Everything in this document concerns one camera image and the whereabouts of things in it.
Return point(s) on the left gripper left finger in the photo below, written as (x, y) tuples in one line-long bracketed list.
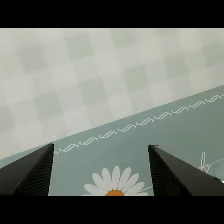
[(33, 173)]

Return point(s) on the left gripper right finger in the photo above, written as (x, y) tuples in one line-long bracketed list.
[(176, 176)]

